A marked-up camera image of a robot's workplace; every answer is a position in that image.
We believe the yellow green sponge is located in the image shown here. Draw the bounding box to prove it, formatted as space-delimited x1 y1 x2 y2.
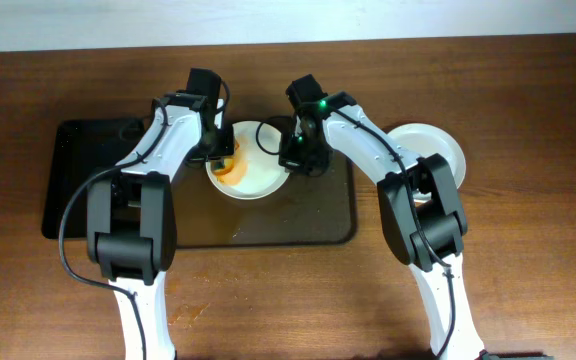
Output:
210 142 243 186

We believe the white plate top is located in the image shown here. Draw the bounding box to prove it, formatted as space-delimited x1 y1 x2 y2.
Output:
205 121 289 200

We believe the white plate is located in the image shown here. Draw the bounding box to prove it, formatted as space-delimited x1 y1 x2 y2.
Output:
205 121 289 200
388 123 466 188

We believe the white plate bottom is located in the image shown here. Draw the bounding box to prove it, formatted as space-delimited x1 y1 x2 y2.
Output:
388 123 466 188

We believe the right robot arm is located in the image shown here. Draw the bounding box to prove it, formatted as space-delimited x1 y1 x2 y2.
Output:
279 75 490 359

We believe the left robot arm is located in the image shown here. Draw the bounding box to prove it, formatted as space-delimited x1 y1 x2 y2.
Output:
86 68 235 359

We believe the brown plastic serving tray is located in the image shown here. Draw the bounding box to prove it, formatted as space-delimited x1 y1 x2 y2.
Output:
167 117 359 250

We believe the black rectangular tray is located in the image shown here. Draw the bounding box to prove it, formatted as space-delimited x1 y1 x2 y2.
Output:
41 117 146 240

